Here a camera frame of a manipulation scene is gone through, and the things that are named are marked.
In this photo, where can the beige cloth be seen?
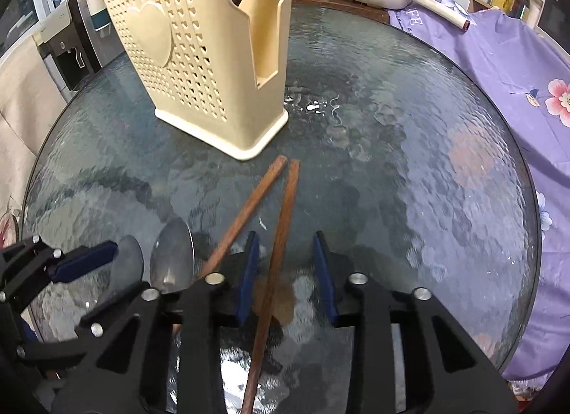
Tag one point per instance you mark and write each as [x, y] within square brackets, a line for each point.
[22, 120]

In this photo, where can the brown wooden chopstick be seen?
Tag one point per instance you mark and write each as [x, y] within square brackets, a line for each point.
[285, 218]
[249, 204]

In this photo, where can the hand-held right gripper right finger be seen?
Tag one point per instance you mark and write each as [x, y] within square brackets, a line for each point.
[323, 276]

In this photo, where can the blue wall holder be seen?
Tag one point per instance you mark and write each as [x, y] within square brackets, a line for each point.
[100, 27]

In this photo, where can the matte metal spoon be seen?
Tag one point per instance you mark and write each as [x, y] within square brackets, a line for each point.
[129, 258]

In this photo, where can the small wooden box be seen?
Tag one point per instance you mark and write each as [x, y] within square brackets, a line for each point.
[478, 5]

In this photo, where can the sliding glass window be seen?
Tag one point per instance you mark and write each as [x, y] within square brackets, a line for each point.
[22, 8]

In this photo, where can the cream plastic utensil holder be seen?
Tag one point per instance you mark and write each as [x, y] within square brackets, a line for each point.
[200, 84]

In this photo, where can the round glass table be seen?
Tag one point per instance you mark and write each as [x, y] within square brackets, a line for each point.
[400, 129]

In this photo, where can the purple floral cloth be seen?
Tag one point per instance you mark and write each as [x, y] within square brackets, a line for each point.
[512, 106]

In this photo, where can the white water dispenser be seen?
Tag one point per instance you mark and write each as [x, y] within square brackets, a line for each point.
[62, 49]

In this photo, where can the brown glass bottle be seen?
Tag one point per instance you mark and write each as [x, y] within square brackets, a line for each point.
[530, 2]

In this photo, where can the shiny metal spoon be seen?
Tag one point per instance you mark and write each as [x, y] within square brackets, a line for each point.
[171, 253]

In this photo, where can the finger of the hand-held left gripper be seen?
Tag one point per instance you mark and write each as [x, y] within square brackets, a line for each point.
[82, 260]
[111, 311]

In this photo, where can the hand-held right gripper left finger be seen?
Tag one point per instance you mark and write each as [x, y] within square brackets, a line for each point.
[249, 276]

